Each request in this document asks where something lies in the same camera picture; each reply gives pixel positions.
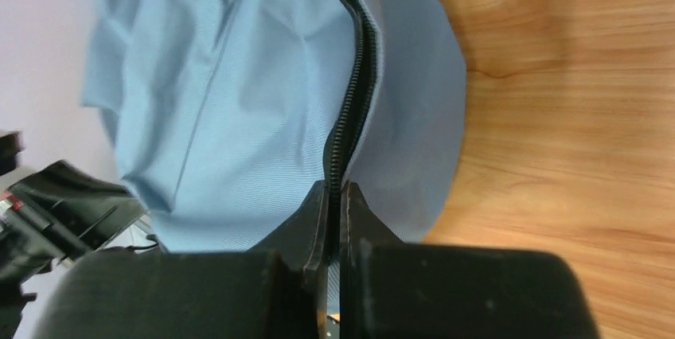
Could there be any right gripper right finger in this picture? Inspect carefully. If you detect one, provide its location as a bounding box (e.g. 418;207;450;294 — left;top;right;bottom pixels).
338;182;403;338

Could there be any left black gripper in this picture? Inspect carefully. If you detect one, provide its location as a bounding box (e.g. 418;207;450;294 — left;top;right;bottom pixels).
1;131;145;306

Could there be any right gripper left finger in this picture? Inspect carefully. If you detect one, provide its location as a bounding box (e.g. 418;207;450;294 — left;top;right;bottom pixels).
252;181;330;338

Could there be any blue fabric backpack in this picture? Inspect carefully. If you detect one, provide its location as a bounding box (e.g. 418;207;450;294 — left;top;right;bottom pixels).
82;0;466;252

